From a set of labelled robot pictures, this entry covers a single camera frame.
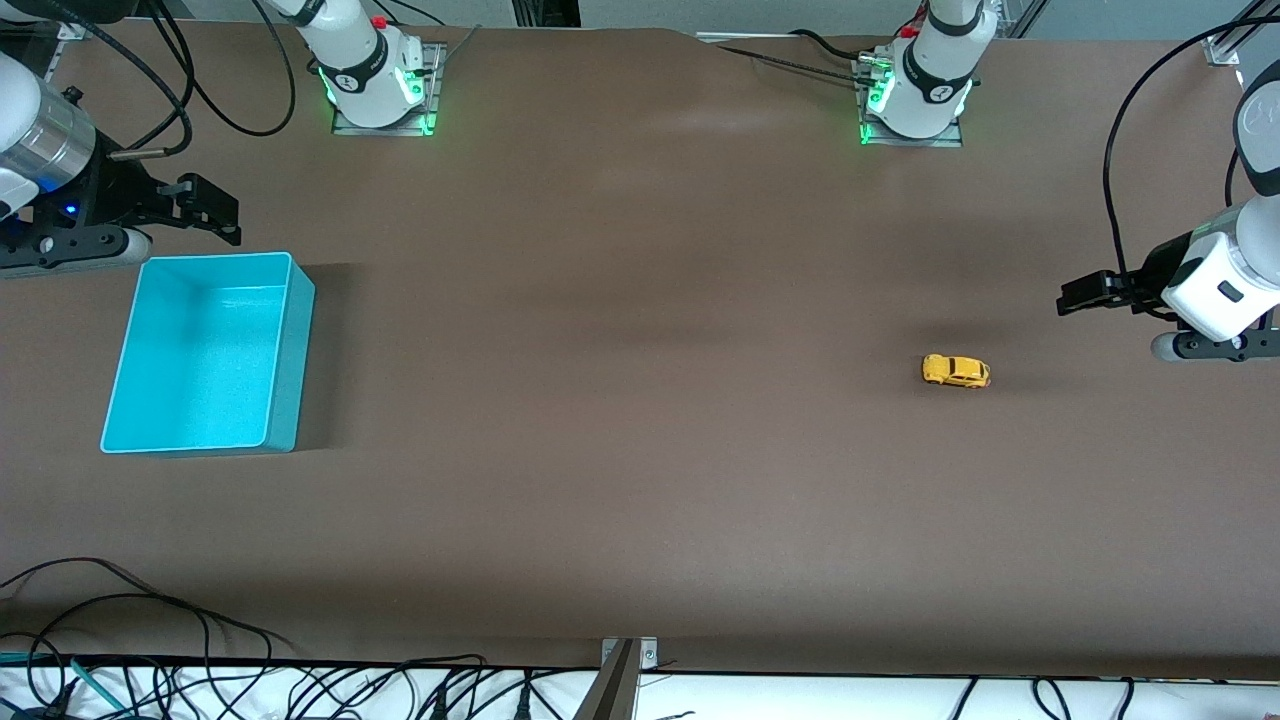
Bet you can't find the aluminium frame corner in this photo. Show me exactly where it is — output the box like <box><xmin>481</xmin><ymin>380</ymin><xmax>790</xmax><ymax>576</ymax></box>
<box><xmin>1205</xmin><ymin>0</ymin><xmax>1280</xmax><ymax>67</ymax></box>

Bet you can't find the black cable with silver plug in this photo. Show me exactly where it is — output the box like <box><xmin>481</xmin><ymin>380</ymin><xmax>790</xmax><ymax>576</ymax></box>
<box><xmin>60</xmin><ymin>10</ymin><xmax>193</xmax><ymax>163</ymax></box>

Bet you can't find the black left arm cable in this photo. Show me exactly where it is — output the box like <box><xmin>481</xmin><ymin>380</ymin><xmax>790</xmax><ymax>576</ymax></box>
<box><xmin>1103</xmin><ymin>18</ymin><xmax>1280</xmax><ymax>291</ymax></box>

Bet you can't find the aluminium frame rail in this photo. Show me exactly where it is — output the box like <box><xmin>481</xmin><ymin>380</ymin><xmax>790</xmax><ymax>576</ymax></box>
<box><xmin>0</xmin><ymin>15</ymin><xmax>96</xmax><ymax>71</ymax></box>

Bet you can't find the turquoise plastic bin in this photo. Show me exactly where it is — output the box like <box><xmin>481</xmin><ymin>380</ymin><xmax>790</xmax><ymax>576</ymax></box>
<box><xmin>100</xmin><ymin>251</ymin><xmax>317</xmax><ymax>456</ymax></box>

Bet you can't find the black box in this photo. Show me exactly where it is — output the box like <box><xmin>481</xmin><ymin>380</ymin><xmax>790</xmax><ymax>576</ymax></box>
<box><xmin>512</xmin><ymin>0</ymin><xmax>581</xmax><ymax>29</ymax></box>

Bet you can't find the long black cable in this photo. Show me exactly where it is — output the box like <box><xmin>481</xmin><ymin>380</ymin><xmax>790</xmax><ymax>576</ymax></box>
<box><xmin>0</xmin><ymin>557</ymin><xmax>296</xmax><ymax>663</ymax></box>

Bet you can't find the black looping right arm cable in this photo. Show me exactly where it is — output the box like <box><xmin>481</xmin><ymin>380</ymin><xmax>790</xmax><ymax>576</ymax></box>
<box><xmin>150</xmin><ymin>0</ymin><xmax>298</xmax><ymax>138</ymax></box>

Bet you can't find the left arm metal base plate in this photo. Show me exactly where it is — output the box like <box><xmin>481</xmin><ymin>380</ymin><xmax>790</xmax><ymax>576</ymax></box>
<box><xmin>853</xmin><ymin>55</ymin><xmax>966</xmax><ymax>149</ymax></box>

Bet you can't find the small metal edge bracket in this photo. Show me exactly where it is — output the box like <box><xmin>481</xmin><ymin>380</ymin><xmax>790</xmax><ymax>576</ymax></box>
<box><xmin>601</xmin><ymin>637</ymin><xmax>659</xmax><ymax>669</ymax></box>

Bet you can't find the thin grey cable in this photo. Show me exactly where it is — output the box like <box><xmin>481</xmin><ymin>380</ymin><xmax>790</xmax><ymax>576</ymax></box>
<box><xmin>430</xmin><ymin>25</ymin><xmax>483</xmax><ymax>71</ymax></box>

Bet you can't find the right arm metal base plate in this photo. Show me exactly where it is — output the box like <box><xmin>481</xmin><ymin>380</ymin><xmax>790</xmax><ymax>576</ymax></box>
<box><xmin>332</xmin><ymin>42</ymin><xmax>443</xmax><ymax>138</ymax></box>

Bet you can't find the teal cable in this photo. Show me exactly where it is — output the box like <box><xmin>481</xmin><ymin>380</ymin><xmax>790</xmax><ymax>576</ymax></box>
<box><xmin>0</xmin><ymin>650</ymin><xmax>129</xmax><ymax>713</ymax></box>

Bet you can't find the black corrugated conduit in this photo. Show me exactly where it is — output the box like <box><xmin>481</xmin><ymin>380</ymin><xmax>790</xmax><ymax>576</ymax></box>
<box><xmin>748</xmin><ymin>55</ymin><xmax>867</xmax><ymax>86</ymax></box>

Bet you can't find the black base cable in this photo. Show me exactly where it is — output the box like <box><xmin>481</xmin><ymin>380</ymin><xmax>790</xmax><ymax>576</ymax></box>
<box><xmin>790</xmin><ymin>28</ymin><xmax>863</xmax><ymax>59</ymax></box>

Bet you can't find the grey aluminium profile bar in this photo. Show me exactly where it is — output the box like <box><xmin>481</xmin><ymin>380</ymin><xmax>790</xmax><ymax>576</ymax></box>
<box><xmin>572</xmin><ymin>640</ymin><xmax>641</xmax><ymax>720</ymax></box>

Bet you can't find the yellow beetle toy car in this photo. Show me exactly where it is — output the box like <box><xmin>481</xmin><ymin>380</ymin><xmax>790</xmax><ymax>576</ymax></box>
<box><xmin>921</xmin><ymin>353</ymin><xmax>992</xmax><ymax>389</ymax></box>

